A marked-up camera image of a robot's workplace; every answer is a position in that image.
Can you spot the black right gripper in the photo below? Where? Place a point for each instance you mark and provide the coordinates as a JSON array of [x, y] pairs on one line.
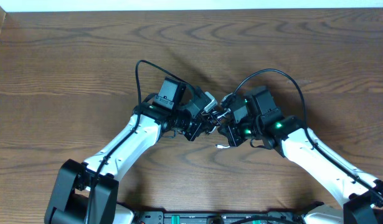
[[231, 133]]

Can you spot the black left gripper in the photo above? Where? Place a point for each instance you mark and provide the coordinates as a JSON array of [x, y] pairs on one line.
[[203, 123]]

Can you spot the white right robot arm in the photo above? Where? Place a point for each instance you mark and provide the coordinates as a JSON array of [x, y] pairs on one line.
[[359, 193]]

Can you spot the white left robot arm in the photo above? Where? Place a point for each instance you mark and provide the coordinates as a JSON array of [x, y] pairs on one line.
[[87, 192]]

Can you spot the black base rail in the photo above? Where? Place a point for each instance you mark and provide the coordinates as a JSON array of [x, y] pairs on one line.
[[266, 217]]

